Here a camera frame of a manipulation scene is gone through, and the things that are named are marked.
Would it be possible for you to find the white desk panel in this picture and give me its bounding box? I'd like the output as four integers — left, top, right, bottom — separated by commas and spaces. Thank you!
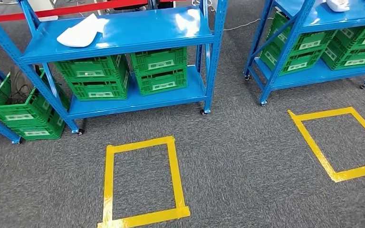
28, 0, 59, 22

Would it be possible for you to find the yellow floor tape square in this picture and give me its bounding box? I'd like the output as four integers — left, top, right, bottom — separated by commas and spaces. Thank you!
97, 136, 191, 228
288, 107, 365, 183

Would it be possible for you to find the white floor cable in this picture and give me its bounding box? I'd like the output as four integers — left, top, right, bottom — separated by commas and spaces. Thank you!
211, 17, 274, 32

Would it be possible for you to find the red barrier belt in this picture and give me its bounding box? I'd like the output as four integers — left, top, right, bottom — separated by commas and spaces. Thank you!
0, 0, 183, 23

